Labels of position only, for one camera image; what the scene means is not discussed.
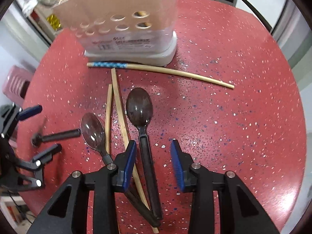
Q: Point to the bamboo chopstick on table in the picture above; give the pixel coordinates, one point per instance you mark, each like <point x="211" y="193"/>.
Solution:
<point x="124" y="132"/>

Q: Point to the pink utensil holder caddy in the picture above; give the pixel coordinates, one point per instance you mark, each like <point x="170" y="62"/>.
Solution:
<point x="139" y="31"/>

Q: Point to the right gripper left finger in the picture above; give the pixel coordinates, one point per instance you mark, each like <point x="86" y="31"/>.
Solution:
<point x="125" y="164"/>

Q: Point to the short bamboo chopstick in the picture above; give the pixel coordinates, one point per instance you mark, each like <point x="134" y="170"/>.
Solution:
<point x="108" y="118"/>

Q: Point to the beige perforated storage cart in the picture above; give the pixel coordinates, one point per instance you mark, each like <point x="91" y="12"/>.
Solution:
<point x="40" y="13"/>

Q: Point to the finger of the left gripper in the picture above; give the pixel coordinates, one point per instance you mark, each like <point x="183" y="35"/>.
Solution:
<point x="29" y="112"/>
<point x="47" y="155"/>

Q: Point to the dark brown plastic spoon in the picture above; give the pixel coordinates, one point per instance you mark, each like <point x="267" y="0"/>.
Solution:
<point x="139" y="110"/>

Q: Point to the pink plastic stool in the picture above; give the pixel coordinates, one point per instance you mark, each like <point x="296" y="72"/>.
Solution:
<point x="16" y="84"/>

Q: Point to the blue patterned bamboo chopstick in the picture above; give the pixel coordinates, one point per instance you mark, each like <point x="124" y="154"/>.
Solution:
<point x="157" y="69"/>

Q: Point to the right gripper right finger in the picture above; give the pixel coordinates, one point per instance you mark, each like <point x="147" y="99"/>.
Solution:
<point x="181" y="163"/>

